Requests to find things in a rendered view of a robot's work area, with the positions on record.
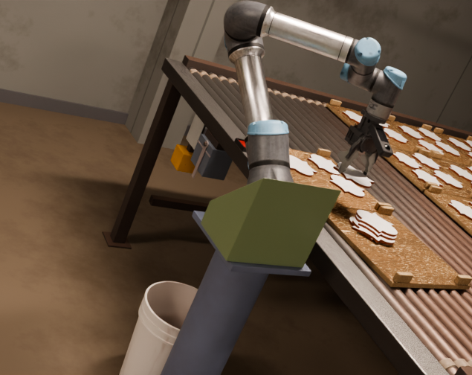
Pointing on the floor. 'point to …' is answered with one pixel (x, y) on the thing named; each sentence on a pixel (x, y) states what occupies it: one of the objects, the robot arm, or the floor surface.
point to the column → (219, 312)
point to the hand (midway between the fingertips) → (354, 174)
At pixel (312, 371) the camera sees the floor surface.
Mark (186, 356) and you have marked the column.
